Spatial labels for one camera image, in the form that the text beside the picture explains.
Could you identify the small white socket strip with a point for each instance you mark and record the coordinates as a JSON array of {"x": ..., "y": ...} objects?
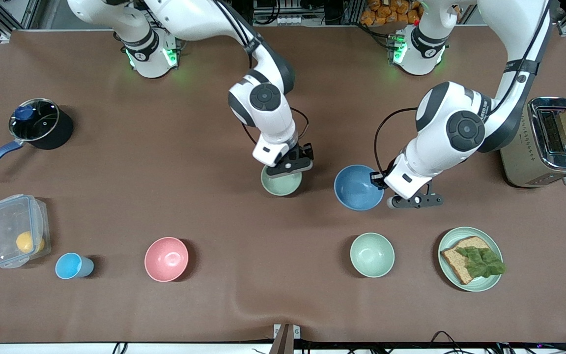
[{"x": 290, "y": 20}]

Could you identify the orange fruit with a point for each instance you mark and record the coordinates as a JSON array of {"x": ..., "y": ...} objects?
[{"x": 25, "y": 242}]

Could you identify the metal mount bracket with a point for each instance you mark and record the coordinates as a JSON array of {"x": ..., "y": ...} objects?
[{"x": 287, "y": 337}]

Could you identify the clear plastic lidded container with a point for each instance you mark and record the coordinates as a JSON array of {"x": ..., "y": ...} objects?
[{"x": 8, "y": 221}]

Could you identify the green bowl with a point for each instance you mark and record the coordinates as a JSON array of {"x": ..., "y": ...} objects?
[
  {"x": 372, "y": 254},
  {"x": 281, "y": 186}
]

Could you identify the glass lid blue knob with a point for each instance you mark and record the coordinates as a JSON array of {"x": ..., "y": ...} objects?
[{"x": 37, "y": 123}]

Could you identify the silver toaster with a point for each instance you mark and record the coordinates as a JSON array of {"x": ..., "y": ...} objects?
[{"x": 523, "y": 162}]

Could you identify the brown bread slice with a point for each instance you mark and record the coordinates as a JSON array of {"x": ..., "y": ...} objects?
[{"x": 455, "y": 263}]

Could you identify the orange snack bag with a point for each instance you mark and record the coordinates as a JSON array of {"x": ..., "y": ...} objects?
[{"x": 386, "y": 12}]

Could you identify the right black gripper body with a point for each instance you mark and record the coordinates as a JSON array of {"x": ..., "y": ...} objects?
[{"x": 304, "y": 154}]

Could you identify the green plate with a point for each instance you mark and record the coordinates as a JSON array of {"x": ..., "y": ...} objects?
[{"x": 487, "y": 284}]

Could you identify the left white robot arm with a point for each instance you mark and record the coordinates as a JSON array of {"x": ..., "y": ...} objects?
[{"x": 440, "y": 147}]

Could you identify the green lettuce leaf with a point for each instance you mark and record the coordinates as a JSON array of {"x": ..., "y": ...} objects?
[{"x": 482, "y": 263}]

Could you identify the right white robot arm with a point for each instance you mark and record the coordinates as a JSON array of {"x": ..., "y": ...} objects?
[{"x": 263, "y": 98}]

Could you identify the blue bowl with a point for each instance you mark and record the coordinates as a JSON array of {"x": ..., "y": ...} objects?
[{"x": 356, "y": 189}]

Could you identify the pink bowl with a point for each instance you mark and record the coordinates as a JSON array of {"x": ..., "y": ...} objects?
[{"x": 166, "y": 259}]

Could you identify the blue cup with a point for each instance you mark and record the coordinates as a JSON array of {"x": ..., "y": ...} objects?
[{"x": 69, "y": 266}]

